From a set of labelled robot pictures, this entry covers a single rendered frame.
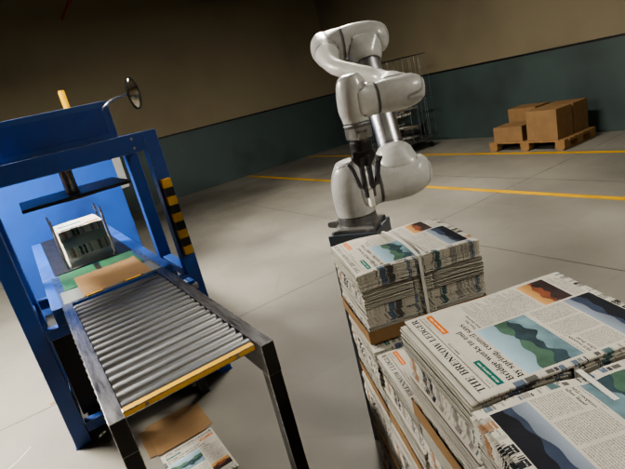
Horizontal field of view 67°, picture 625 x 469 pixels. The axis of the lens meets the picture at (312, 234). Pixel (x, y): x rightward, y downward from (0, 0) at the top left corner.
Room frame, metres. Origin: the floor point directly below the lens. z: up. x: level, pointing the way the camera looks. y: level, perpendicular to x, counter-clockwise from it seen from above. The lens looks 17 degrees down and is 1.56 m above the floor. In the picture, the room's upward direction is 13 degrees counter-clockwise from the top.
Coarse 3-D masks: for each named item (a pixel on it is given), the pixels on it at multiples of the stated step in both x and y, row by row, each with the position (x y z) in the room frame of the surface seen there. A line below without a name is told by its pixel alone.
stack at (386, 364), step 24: (360, 336) 1.33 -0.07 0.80; (384, 360) 1.13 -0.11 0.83; (384, 384) 1.18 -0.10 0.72; (408, 384) 1.00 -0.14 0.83; (408, 408) 0.94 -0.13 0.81; (384, 432) 1.30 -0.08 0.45; (408, 432) 0.99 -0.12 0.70; (384, 456) 1.42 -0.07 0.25; (408, 456) 1.03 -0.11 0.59; (432, 456) 0.84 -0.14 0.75
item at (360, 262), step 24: (360, 240) 1.47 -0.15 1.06; (336, 264) 1.46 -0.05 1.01; (360, 264) 1.27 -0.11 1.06; (384, 264) 1.23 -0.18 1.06; (408, 264) 1.23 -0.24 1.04; (360, 288) 1.21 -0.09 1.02; (384, 288) 1.22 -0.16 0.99; (408, 288) 1.23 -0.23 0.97; (360, 312) 1.29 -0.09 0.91; (384, 312) 1.22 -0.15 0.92; (408, 312) 1.23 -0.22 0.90
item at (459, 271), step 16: (416, 224) 1.50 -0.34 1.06; (432, 224) 1.46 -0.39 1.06; (448, 224) 1.43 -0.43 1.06; (416, 240) 1.36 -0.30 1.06; (432, 240) 1.33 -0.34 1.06; (448, 240) 1.30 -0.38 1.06; (464, 240) 1.27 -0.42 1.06; (432, 256) 1.24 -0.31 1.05; (448, 256) 1.25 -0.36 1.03; (464, 256) 1.25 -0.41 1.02; (480, 256) 1.26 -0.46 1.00; (432, 272) 1.24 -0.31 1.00; (448, 272) 1.25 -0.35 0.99; (464, 272) 1.26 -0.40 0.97; (480, 272) 1.26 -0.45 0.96; (448, 288) 1.25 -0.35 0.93; (464, 288) 1.26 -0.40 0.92; (480, 288) 1.27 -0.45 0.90; (448, 304) 1.25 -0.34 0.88
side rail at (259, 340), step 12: (168, 276) 2.40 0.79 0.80; (180, 288) 2.18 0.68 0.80; (192, 288) 2.13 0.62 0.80; (204, 300) 1.96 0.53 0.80; (216, 312) 1.79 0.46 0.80; (228, 312) 1.76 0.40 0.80; (240, 324) 1.63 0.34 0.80; (252, 336) 1.51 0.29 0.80; (264, 336) 1.49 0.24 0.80; (264, 348) 1.43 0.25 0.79; (252, 360) 1.53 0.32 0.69; (264, 360) 1.43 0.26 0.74; (276, 360) 1.44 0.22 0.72
